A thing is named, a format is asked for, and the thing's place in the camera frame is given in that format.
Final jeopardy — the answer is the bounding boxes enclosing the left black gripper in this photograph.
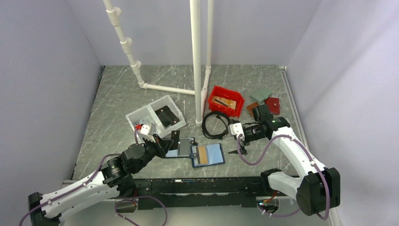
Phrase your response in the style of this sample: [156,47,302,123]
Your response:
[133,133,174,173]

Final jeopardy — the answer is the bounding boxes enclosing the blue card holder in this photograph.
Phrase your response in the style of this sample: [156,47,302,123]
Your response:
[189,143,225,168]

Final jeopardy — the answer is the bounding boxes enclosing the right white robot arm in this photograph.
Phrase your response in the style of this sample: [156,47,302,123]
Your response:
[227,105,340,220]

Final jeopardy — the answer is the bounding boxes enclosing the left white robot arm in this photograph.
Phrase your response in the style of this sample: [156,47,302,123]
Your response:
[19,134,174,226]

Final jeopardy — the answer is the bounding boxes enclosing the open black card holder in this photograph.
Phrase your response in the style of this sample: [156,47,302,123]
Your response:
[166,137,196,158]

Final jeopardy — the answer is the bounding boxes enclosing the silver cards in bin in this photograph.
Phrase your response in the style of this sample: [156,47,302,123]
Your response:
[132,118,150,127]

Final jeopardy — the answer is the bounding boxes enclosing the gold striped credit card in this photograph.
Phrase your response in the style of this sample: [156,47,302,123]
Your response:
[196,146,208,164]

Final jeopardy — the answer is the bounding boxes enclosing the brown leather card holder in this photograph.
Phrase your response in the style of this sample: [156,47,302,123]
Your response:
[246,102,259,116]

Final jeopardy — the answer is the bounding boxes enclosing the red leather card holder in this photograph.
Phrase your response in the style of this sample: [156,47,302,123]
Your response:
[264,97,280,115]

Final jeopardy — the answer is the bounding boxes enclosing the grey-green card holder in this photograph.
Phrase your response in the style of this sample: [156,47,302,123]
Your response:
[250,87,273,104]

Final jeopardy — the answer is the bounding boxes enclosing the black wallet in bin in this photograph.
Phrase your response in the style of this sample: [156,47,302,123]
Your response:
[155,105,180,128]

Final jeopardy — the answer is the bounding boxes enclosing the clear plastic two-compartment bin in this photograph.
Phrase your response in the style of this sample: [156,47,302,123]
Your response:
[126,95,186,137]

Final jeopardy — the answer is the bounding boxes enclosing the red plastic bin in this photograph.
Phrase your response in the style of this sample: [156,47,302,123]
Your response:
[207,86,245,118]

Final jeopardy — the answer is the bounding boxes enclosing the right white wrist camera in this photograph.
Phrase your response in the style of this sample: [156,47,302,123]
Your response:
[228,122,245,138]

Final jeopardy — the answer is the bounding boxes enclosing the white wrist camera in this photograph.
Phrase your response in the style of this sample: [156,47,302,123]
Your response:
[228,122,245,138]
[134,123,156,142]

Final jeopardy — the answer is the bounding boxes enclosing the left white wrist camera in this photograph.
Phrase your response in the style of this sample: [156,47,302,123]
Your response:
[134,123,156,142]

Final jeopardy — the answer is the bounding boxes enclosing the coiled black cable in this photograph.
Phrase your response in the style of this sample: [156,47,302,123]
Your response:
[201,112,231,140]

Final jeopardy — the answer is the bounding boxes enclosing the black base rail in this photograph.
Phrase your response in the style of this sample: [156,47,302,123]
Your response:
[117,176,283,210]

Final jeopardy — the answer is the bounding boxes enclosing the white PVC pipe frame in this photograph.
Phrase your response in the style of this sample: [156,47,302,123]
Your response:
[103,0,215,127]

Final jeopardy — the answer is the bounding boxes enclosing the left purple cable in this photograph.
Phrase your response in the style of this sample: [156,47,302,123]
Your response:
[18,128,141,226]

